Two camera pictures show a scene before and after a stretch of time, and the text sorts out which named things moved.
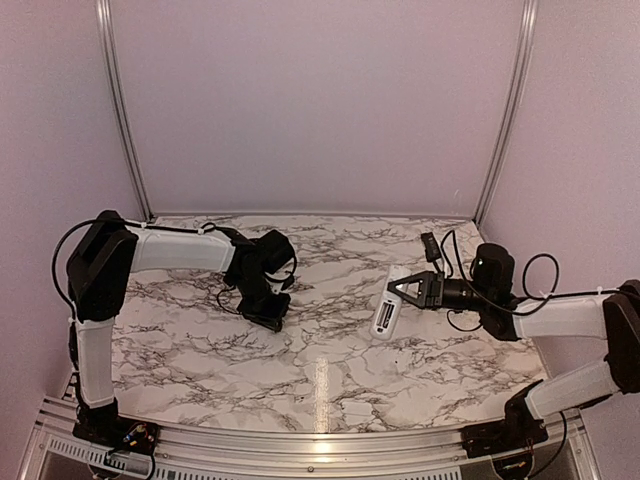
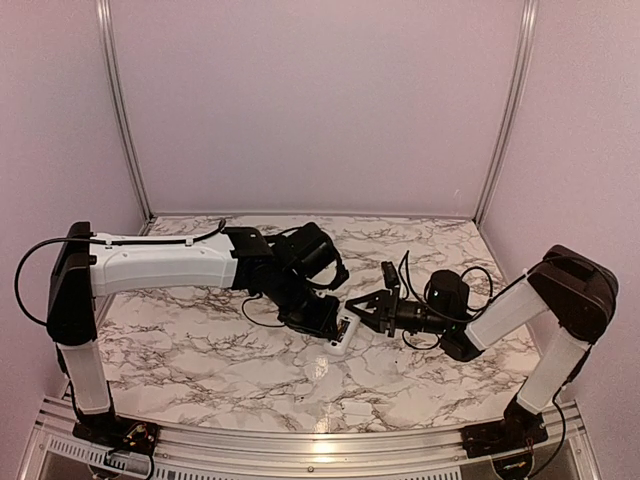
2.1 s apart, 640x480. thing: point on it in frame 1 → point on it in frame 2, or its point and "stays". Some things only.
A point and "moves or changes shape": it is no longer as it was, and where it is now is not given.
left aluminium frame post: x=104 y=22 stays
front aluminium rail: x=55 y=452 stays
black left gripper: x=269 y=318 → x=320 y=325
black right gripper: x=431 y=284 → x=379 y=320
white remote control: x=385 y=318 moves or changes shape
